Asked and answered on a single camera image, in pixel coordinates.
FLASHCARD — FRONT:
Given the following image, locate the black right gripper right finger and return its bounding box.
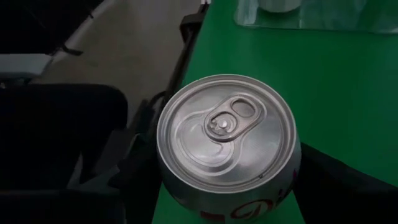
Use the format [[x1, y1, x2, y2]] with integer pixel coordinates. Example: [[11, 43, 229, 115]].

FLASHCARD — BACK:
[[294, 142, 398, 224]]

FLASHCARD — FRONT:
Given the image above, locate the silver diet cola can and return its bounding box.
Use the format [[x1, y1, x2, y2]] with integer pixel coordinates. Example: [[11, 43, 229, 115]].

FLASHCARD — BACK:
[[156, 73, 302, 223], [258, 0, 303, 14]]

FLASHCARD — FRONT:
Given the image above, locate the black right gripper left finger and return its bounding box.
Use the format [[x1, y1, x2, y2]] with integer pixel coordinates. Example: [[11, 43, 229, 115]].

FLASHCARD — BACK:
[[108, 133, 164, 224]]

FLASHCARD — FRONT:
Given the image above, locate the black bulky object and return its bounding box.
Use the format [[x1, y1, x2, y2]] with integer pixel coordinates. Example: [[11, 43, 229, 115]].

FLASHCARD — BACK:
[[0, 83, 129, 191]]

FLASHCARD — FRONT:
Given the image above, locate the white diagonal bar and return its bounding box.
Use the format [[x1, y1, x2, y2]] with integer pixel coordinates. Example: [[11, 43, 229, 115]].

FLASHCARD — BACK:
[[52, 0, 118, 63]]

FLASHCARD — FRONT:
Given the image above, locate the black aluminium table frame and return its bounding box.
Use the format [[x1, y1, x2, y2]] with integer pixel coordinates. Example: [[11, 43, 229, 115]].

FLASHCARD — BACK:
[[136, 2, 212, 138]]

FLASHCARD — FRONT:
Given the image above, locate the white metal bracket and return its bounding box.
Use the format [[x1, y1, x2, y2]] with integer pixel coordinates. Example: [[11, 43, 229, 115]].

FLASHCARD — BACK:
[[0, 53, 53, 79]]

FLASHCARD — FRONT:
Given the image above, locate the clear plastic bin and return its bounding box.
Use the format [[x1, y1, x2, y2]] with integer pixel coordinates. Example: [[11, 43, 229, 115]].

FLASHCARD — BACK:
[[233, 0, 398, 34]]

